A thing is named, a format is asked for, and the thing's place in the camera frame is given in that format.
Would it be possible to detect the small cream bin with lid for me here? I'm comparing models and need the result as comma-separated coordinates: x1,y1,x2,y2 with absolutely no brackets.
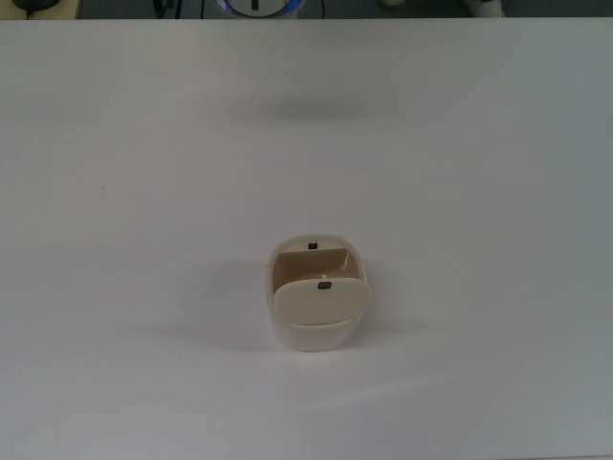
263,232,375,354

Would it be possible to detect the white object behind table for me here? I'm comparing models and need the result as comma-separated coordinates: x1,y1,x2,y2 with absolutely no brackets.
463,0,505,19

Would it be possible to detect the black round object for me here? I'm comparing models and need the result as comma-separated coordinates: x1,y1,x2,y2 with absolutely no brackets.
11,0,59,12

